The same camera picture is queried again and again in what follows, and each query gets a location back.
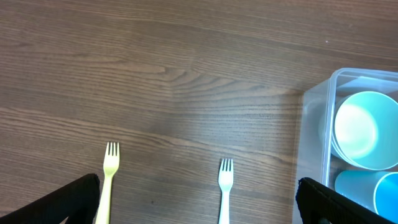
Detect blue plastic cup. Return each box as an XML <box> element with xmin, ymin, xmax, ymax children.
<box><xmin>335</xmin><ymin>170</ymin><xmax>397</xmax><ymax>223</ymax></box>

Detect yellow plastic fork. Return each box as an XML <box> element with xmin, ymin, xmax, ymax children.
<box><xmin>95</xmin><ymin>142</ymin><xmax>120</xmax><ymax>224</ymax></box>

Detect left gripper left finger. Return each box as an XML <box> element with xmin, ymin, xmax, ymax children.
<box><xmin>1</xmin><ymin>174</ymin><xmax>100</xmax><ymax>224</ymax></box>

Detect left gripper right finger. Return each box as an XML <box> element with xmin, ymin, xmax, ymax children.
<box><xmin>295</xmin><ymin>177</ymin><xmax>392</xmax><ymax>224</ymax></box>

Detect clear plastic container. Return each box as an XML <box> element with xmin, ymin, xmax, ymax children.
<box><xmin>293</xmin><ymin>68</ymin><xmax>397</xmax><ymax>223</ymax></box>

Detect light blue bowl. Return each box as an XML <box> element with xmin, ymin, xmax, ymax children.
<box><xmin>331</xmin><ymin>91</ymin><xmax>397</xmax><ymax>170</ymax></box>

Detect light blue plastic fork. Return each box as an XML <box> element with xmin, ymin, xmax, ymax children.
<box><xmin>218</xmin><ymin>159</ymin><xmax>234</xmax><ymax>224</ymax></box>

